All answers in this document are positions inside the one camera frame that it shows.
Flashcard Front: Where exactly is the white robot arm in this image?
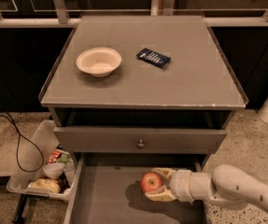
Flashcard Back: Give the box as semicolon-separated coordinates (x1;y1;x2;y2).
140;164;268;213

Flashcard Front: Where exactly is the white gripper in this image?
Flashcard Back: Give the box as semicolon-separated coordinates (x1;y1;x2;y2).
145;167;193;203

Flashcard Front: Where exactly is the green snack packet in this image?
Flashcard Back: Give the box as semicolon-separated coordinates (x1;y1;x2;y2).
57;153;70;163

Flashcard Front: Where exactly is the grey open middle drawer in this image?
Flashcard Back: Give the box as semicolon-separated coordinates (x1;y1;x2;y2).
63;153;207;224

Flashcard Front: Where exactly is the grey top drawer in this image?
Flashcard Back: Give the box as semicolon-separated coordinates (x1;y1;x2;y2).
54;126;226;154

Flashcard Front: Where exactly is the black cable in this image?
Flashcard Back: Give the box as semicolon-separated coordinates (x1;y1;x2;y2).
0;110;45;173

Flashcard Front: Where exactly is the round metal drawer knob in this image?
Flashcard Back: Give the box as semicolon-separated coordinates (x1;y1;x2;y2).
136;140;145;148

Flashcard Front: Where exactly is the small white bowl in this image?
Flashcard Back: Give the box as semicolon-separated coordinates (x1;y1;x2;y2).
43;162;64;179

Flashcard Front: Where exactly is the yellow chip bag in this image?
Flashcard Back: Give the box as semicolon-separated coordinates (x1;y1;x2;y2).
29;178;61;193

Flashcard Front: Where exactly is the dark blue snack packet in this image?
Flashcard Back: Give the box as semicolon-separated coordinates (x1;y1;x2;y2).
135;48;171;68

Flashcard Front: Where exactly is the grey drawer cabinet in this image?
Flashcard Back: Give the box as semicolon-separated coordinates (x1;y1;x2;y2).
37;14;249;170

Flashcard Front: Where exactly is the red snack packet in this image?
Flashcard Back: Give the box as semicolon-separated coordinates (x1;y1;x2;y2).
47;150;61;163

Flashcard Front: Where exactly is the clear plastic storage bin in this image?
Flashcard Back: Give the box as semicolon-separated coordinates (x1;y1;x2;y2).
7;120;76;202

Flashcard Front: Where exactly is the metal railing frame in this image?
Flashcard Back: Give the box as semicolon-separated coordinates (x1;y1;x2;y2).
0;0;268;27

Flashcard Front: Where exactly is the white paper bowl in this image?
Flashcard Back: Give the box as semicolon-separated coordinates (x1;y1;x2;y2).
76;48;122;77

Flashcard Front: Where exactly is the red apple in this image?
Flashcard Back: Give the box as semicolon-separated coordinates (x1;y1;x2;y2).
140;172;162;192

